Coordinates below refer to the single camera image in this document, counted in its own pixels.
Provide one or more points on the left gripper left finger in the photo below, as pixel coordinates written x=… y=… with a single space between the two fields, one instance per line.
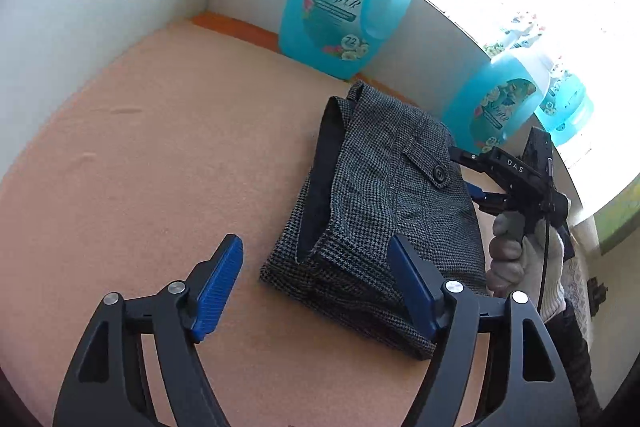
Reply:
x=106 y=383

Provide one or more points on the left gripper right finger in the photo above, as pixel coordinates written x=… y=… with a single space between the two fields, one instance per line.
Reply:
x=524 y=380

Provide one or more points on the grey houndstooth pants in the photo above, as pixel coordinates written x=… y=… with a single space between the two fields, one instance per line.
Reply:
x=381 y=168

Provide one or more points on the right forearm dark sleeve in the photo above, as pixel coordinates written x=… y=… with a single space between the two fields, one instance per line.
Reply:
x=574 y=354

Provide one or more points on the right hand white glove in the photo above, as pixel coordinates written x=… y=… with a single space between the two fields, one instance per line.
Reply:
x=532 y=264

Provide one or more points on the large blue detergent bottle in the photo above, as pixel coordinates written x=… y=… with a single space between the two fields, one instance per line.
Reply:
x=338 y=37

